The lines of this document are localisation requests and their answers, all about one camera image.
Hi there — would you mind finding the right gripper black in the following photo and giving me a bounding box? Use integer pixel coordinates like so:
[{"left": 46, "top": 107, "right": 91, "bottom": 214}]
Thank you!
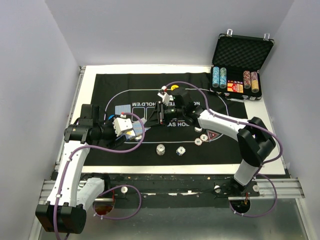
[{"left": 143, "top": 101, "right": 185, "bottom": 129}]

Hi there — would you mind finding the blue yellow card box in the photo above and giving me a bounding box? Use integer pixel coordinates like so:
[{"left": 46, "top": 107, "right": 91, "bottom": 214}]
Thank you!
[{"left": 124, "top": 128, "right": 143, "bottom": 141}]

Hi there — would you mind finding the grey white chip bottom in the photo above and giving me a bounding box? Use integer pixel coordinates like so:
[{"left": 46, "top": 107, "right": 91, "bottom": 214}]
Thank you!
[{"left": 135, "top": 135, "right": 142, "bottom": 142}]

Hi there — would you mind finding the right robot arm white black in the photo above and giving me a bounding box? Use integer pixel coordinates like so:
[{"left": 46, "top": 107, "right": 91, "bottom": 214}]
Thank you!
[{"left": 144, "top": 87, "right": 276, "bottom": 196}]

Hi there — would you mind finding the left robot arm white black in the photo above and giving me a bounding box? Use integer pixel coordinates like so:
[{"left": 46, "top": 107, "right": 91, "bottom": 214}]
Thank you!
[{"left": 35, "top": 104, "right": 133, "bottom": 234}]

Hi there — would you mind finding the black poker felt mat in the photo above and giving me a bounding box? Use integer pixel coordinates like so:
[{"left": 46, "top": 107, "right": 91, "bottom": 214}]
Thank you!
[{"left": 85, "top": 73, "right": 247, "bottom": 166}]

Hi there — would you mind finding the grey white chip stack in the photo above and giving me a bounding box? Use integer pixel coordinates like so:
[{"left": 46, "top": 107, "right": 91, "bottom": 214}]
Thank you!
[{"left": 156, "top": 144, "right": 166, "bottom": 156}]

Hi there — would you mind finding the yellow dealer button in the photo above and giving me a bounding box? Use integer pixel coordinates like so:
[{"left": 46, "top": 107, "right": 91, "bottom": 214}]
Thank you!
[{"left": 170, "top": 85, "right": 179, "bottom": 91}]

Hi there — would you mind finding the blue white chip stack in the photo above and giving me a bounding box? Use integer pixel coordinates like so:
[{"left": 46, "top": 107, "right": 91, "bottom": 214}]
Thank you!
[{"left": 175, "top": 146, "right": 186, "bottom": 156}]

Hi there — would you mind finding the red triangle mat logo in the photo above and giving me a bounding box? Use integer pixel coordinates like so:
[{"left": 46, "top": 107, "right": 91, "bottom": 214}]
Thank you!
[{"left": 206, "top": 130, "right": 220, "bottom": 142}]

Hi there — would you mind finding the light blue chip row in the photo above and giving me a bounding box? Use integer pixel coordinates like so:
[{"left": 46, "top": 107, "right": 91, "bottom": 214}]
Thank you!
[{"left": 212, "top": 66, "right": 220, "bottom": 88}]

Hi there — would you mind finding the teal chip row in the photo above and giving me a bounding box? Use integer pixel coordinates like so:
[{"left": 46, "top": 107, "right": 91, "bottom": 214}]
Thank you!
[{"left": 219, "top": 67, "right": 227, "bottom": 89}]

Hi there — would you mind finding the red card deck in case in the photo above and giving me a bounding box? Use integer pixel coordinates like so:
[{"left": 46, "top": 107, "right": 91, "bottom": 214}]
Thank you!
[{"left": 227, "top": 80, "right": 244, "bottom": 94}]

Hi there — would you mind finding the black aluminium chip case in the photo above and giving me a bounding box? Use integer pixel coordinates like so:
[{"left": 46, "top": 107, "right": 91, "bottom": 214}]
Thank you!
[{"left": 209, "top": 29, "right": 275, "bottom": 101}]

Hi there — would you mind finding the red chip row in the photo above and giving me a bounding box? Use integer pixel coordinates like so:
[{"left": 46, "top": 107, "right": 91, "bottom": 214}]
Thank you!
[{"left": 243, "top": 70, "right": 251, "bottom": 89}]

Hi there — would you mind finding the white table board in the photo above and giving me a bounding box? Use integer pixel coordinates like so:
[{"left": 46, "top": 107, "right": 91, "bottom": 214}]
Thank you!
[{"left": 67, "top": 64, "right": 273, "bottom": 175}]

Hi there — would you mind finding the purple yellow chip row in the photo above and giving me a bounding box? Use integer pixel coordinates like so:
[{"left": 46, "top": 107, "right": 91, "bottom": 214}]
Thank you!
[{"left": 250, "top": 71, "right": 259, "bottom": 93}]

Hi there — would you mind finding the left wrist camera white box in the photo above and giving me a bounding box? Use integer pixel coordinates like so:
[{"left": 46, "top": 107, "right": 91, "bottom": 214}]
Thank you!
[{"left": 112, "top": 117, "right": 133, "bottom": 137}]

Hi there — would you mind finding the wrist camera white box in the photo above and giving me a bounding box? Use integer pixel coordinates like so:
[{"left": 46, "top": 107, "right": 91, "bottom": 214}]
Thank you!
[
  {"left": 157, "top": 90, "right": 170, "bottom": 106},
  {"left": 112, "top": 117, "right": 133, "bottom": 137}
]

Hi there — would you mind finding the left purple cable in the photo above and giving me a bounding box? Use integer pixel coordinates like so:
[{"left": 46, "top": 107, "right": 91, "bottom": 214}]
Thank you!
[{"left": 53, "top": 112, "right": 146, "bottom": 240}]

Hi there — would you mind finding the purple cable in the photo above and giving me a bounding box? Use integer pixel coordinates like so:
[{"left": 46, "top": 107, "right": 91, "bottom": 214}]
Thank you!
[
  {"left": 162, "top": 81, "right": 285, "bottom": 218},
  {"left": 53, "top": 112, "right": 146, "bottom": 240}
]

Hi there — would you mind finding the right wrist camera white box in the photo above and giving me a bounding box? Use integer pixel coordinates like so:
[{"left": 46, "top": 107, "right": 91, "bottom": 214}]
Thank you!
[{"left": 157, "top": 90, "right": 170, "bottom": 106}]

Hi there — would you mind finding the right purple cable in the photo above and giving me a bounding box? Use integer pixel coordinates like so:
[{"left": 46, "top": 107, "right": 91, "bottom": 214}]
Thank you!
[{"left": 162, "top": 81, "right": 285, "bottom": 218}]

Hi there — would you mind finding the aluminium mounting rail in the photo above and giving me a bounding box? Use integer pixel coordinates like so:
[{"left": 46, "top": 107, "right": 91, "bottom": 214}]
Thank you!
[{"left": 39, "top": 178, "right": 305, "bottom": 203}]

